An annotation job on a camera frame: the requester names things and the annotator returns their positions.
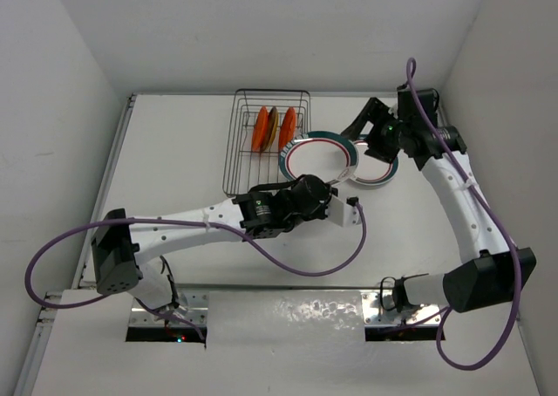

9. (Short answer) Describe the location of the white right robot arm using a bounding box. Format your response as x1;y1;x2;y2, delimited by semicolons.
361;98;536;313

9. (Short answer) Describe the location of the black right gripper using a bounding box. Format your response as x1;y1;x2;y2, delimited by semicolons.
342;97;410;163

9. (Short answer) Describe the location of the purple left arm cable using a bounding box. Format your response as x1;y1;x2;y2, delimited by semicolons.
24;202;368;340

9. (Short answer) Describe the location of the orange plastic plate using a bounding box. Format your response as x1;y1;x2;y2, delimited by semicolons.
251;106;269;152
278;107;297;152

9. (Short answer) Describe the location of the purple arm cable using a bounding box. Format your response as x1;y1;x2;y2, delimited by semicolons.
24;202;368;340
405;57;524;370

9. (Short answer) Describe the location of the yellow patterned brown plate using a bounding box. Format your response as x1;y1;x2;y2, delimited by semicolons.
262;106;279;152

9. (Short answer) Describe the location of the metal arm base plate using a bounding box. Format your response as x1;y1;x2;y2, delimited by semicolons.
361;288;442;328

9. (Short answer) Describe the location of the white front cover panel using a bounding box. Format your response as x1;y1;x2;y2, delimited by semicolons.
33;291;538;395

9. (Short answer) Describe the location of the black base cable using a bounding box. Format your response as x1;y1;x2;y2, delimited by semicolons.
378;275;402;314

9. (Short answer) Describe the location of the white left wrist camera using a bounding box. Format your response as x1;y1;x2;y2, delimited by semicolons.
326;195;362;228

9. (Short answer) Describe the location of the grey wire dish rack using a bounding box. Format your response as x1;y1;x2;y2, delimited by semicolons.
222;88;311;196

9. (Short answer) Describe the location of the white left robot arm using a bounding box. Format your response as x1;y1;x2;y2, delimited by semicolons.
91;109;366;311

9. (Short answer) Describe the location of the aluminium table edge rail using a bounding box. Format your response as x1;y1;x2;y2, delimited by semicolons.
433;89;459;152

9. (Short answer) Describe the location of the white plate green red rim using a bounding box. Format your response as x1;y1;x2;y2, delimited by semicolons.
350;140;398;187

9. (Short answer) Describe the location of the left metal arm base plate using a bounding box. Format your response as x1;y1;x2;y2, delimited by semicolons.
129;288;209;328

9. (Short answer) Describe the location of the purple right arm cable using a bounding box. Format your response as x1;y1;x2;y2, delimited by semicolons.
405;57;524;370

